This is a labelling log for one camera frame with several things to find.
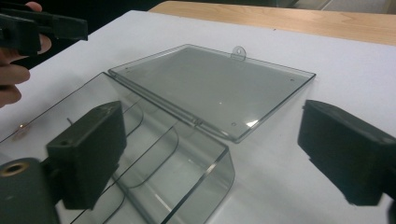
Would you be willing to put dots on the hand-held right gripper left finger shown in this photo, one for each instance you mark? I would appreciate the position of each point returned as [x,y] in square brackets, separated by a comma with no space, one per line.
[90,149]

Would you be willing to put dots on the transparent grey plastic box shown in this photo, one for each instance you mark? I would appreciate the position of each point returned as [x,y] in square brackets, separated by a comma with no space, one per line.
[218,90]

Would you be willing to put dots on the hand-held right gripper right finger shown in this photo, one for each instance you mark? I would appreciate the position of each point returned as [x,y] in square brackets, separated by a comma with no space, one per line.
[345,152]

